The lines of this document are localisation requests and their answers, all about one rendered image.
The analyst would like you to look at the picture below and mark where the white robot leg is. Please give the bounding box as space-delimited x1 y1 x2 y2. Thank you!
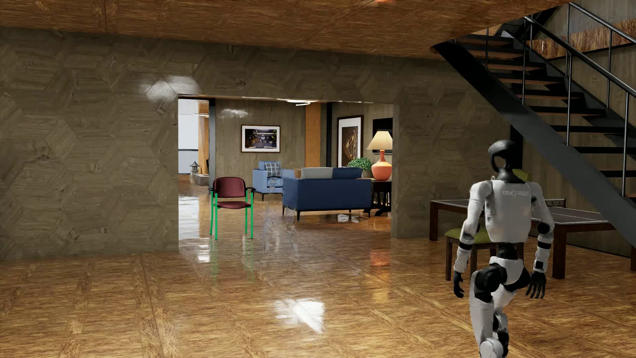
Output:
494 256 531 356
468 263 508 358

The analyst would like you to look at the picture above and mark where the maroon chair with green legs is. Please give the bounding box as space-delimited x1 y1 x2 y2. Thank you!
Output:
209 176 256 241

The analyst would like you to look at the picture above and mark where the white right robot leg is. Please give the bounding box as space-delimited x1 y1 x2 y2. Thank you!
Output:
494 256 531 356

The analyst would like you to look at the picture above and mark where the orange table lamp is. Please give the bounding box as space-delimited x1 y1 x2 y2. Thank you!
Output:
366 130 394 182

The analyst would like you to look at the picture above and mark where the green potted plant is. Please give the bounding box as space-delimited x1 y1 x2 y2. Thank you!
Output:
346 157 374 179

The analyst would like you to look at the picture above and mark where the black staircase with wooden treads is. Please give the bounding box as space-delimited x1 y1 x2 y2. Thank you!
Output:
431 4 636 271

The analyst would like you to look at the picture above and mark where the blue sofa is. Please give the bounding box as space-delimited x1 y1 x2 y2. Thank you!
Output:
282 167 373 221

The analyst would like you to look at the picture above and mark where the metal stair railing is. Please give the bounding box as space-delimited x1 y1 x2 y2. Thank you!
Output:
484 2 636 198

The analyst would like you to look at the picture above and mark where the tall framed picture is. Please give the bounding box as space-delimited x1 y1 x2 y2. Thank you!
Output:
336 115 364 168

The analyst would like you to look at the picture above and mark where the black robot head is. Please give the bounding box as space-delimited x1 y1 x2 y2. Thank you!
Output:
487 140 521 183

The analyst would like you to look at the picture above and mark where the wide framed picture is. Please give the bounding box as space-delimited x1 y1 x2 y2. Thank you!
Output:
240 124 281 154

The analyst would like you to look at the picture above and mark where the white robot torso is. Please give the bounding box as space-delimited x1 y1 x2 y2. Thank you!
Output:
483 178 535 245

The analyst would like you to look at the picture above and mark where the light wooden column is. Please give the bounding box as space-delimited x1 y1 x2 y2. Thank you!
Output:
304 102 322 168

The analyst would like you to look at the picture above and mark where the green cushioned wooden chair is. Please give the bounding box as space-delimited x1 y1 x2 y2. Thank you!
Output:
444 168 532 282

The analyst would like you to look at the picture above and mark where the white left robot leg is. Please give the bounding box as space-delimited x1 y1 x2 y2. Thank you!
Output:
468 263 508 358

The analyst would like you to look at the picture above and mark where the dark wooden side table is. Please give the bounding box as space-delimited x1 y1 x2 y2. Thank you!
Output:
363 178 393 217

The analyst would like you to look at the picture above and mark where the blue armchair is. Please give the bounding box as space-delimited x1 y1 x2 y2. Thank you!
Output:
251 160 295 202

